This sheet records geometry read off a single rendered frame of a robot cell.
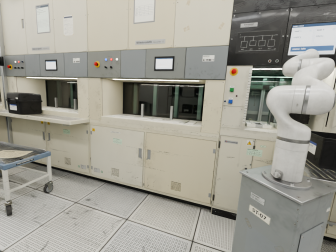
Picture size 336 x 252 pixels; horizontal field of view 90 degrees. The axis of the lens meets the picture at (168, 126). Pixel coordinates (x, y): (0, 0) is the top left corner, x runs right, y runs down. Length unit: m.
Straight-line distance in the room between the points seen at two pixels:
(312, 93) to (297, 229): 0.52
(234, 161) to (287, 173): 0.80
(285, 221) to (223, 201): 1.00
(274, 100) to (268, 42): 0.85
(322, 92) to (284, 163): 0.32
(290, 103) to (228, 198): 1.17
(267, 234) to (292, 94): 0.61
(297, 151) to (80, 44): 2.20
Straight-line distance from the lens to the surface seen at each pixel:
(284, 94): 0.87
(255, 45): 1.64
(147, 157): 1.86
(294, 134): 0.87
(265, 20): 1.70
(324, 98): 0.87
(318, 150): 1.30
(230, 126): 1.59
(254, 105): 2.48
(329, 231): 2.04
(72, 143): 2.49
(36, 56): 2.87
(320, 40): 1.73
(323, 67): 1.19
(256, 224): 0.98
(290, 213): 0.86
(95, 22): 2.25
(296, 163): 0.90
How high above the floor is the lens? 1.10
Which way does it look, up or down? 9 degrees down
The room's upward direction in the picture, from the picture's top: 3 degrees clockwise
